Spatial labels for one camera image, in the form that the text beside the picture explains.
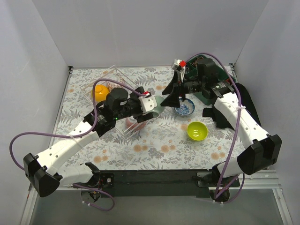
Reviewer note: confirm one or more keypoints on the pink speckled bowl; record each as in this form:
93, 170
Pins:
133, 125

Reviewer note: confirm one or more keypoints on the orange bowl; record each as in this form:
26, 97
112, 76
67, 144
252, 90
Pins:
100, 93

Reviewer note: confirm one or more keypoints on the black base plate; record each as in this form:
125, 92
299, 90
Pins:
128, 183

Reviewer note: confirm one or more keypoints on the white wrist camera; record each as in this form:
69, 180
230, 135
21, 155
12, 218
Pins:
148, 102
180, 67

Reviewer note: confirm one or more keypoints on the blue floral white bowl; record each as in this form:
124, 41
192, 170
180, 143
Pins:
187, 107

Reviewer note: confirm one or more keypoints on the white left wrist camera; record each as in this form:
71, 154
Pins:
148, 102

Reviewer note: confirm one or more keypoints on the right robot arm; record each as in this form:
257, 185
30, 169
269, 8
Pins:
261, 148

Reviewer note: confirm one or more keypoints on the white wire dish rack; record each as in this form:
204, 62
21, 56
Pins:
119, 75

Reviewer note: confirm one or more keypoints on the lime green bowl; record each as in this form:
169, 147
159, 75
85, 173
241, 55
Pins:
197, 131

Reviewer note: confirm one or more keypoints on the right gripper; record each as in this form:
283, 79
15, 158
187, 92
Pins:
179, 86

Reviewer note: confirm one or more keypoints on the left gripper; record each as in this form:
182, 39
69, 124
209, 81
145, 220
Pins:
139, 108

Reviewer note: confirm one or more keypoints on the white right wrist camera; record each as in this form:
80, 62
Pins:
180, 67

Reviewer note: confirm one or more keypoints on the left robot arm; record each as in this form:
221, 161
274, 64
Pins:
45, 170

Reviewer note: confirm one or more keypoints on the green compartment tray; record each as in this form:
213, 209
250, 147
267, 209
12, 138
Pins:
191, 74

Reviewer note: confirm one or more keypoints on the mint green floral bowl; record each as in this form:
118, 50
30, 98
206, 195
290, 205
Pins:
158, 109

